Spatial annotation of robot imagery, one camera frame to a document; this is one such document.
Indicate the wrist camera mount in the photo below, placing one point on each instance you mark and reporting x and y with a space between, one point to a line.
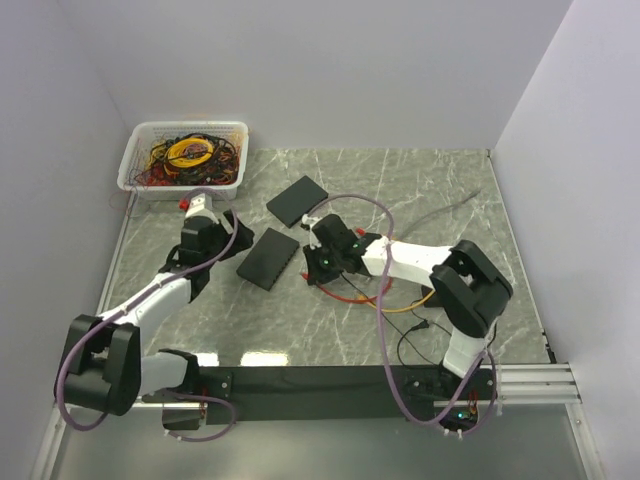
201 205
308 223

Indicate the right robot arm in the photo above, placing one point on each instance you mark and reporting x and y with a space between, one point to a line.
467 285

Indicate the aluminium frame rail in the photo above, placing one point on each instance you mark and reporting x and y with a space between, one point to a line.
526 431

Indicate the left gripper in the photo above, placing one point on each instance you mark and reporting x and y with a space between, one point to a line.
244 239

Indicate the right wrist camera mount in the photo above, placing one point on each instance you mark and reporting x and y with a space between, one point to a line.
308 223

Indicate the white plastic basket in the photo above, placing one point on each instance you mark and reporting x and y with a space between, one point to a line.
164 160

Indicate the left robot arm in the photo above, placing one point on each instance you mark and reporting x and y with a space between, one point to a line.
102 366

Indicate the black network switch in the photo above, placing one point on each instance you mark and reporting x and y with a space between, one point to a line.
267 259
298 199

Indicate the black power adapter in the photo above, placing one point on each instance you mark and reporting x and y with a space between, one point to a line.
431 298

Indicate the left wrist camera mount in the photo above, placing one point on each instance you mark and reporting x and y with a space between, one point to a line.
201 205

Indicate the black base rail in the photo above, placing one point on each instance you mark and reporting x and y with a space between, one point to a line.
327 392

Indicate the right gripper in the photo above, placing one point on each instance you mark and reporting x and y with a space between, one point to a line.
314 272

